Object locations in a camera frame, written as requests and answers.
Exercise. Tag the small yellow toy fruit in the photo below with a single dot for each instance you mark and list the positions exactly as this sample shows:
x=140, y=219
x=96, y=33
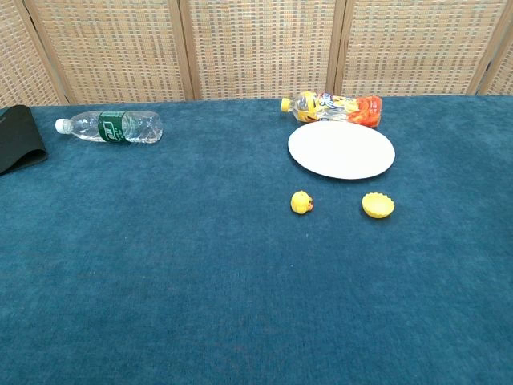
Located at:
x=300, y=202

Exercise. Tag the white round plate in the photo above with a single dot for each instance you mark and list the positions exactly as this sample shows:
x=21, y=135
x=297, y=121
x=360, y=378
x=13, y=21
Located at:
x=340, y=150

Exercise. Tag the orange drink bottle yellow cap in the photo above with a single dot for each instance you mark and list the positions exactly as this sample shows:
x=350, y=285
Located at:
x=320, y=107

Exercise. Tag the blue plush tablecloth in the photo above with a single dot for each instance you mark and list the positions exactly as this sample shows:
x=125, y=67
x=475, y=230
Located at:
x=160, y=260

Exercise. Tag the yellow scalloped round cup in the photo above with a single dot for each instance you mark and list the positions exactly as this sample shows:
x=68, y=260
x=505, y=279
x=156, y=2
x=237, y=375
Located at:
x=376, y=206

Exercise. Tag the woven bamboo folding screen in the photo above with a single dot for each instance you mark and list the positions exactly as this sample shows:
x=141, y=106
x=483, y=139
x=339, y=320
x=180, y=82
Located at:
x=256, y=40

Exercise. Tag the clear green-label water bottle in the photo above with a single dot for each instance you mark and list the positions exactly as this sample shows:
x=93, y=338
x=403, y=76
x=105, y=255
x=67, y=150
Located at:
x=110, y=127

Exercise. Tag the black soft pouch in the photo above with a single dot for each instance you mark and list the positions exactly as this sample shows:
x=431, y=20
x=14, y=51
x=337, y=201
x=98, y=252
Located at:
x=18, y=140

